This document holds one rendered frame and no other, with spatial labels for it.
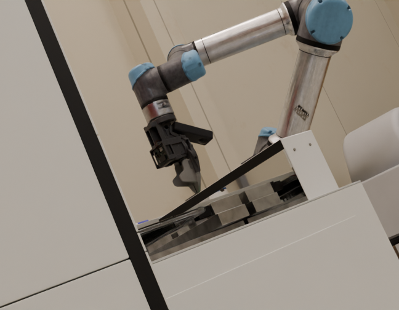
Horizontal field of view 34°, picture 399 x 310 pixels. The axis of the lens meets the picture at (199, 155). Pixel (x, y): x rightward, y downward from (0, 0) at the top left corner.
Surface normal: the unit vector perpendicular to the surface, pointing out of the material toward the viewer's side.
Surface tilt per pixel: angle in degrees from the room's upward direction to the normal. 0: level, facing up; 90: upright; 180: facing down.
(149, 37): 90
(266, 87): 90
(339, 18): 114
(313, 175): 90
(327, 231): 90
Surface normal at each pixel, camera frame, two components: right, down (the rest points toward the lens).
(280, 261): 0.50, -0.37
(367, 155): -0.72, -0.02
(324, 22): 0.07, 0.22
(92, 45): 0.67, -0.42
